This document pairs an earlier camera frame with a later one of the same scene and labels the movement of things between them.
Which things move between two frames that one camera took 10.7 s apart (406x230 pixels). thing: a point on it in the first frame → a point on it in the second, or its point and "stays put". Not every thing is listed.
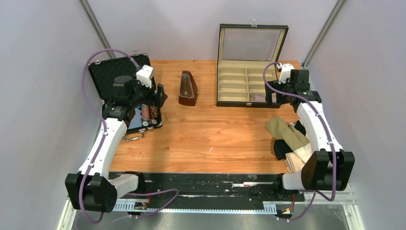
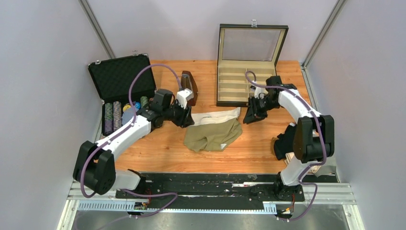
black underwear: (281, 148) stays put
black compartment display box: (244, 51) stays put
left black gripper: (157, 100) → (185, 120)
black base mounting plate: (267, 186) stays put
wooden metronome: (188, 92) stays put
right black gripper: (268, 97) → (253, 113)
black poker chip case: (147, 114) stays put
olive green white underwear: (297, 141) → (212, 131)
